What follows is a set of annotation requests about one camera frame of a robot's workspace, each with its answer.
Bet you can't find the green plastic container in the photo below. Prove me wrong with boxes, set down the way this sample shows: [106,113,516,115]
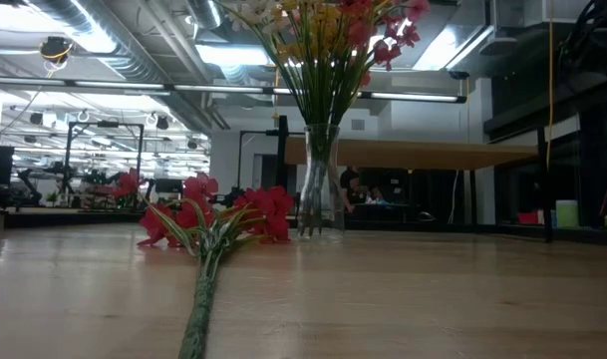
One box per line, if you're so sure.
[555,198,580,229]

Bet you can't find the small silver ventilation duct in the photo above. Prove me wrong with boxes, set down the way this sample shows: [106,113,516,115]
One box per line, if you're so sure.
[185,0,225,31]

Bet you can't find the long tube light fixture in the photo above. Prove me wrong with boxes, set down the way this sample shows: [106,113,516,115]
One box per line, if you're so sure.
[0,75,467,105]

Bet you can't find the yellow artificial flower bunch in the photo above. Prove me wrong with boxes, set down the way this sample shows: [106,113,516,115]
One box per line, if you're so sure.
[275,0,349,129]

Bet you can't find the red artificial flower bunch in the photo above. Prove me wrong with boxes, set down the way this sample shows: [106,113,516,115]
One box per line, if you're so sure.
[111,168,296,359]

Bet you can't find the person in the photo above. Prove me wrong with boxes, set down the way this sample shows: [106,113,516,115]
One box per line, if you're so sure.
[366,186,392,206]
[339,166,367,215]

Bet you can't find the wooden shelf with black frame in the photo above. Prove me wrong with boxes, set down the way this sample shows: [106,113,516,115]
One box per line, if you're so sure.
[271,114,556,244]

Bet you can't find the black background rig frame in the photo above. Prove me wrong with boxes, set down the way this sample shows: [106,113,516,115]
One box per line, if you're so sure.
[63,121,146,210]

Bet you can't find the yellow cable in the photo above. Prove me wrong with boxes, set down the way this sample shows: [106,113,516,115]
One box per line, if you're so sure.
[545,0,554,172]

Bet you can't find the white artificial flower bunch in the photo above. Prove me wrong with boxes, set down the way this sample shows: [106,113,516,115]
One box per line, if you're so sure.
[224,0,329,129]

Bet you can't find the black ceiling cable reel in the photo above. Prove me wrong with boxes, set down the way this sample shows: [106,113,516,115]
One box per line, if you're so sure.
[37,35,76,65]

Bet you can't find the tall clear glass vase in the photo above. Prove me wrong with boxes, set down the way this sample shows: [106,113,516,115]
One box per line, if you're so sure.
[296,123,347,244]

